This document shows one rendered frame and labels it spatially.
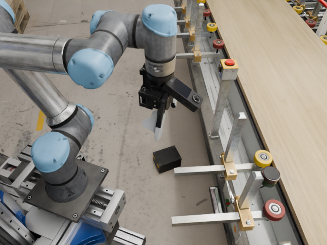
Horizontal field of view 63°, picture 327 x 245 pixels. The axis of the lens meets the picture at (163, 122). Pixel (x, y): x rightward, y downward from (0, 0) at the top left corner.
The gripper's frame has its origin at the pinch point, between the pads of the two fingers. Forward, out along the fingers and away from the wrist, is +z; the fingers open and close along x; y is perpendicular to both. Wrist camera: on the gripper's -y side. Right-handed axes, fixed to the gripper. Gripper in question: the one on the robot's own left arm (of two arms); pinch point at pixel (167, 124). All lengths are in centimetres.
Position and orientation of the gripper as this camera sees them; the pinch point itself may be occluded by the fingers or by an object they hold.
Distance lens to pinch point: 81.8
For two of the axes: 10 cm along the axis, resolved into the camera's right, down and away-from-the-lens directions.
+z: 0.0, 6.8, 7.4
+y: -9.4, -2.6, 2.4
